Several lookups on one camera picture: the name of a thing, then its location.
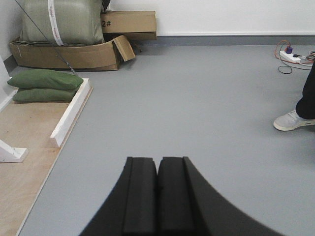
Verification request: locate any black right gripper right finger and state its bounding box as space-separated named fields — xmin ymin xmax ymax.
xmin=157 ymin=157 xmax=280 ymax=236

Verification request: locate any olive green woven sack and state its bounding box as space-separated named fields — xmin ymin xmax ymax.
xmin=20 ymin=0 xmax=103 ymax=46

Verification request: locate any orange cable on floor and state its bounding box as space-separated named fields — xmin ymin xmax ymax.
xmin=273 ymin=40 xmax=315 ymax=74

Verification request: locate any lower green sandbag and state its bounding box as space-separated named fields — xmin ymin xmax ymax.
xmin=13 ymin=88 xmax=77 ymax=103

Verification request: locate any white power strip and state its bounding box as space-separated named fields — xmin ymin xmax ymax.
xmin=280 ymin=47 xmax=301 ymax=63

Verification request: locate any black jacket on sack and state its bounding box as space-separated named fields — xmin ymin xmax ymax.
xmin=102 ymin=0 xmax=111 ymax=12

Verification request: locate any closed long cardboard box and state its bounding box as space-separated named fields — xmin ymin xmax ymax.
xmin=101 ymin=11 xmax=157 ymax=40

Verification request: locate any seated person in black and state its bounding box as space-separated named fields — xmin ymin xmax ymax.
xmin=273 ymin=62 xmax=315 ymax=131

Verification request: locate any plywood base board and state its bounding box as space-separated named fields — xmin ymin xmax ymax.
xmin=0 ymin=83 xmax=92 ymax=236

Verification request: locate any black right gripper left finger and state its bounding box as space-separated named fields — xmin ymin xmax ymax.
xmin=80 ymin=157 xmax=157 ymax=236

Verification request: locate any white wooden door frame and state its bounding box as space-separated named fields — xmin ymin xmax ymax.
xmin=0 ymin=62 xmax=92 ymax=163

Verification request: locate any green sandbag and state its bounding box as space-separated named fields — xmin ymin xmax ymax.
xmin=13 ymin=88 xmax=77 ymax=103
xmin=7 ymin=69 xmax=83 ymax=90

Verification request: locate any open flat cardboard box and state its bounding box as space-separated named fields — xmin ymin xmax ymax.
xmin=9 ymin=35 xmax=135 ymax=71

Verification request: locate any upper green sandbag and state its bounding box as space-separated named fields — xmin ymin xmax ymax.
xmin=7 ymin=69 xmax=83 ymax=90

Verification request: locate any thin steel guy wire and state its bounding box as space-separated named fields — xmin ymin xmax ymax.
xmin=14 ymin=0 xmax=77 ymax=76

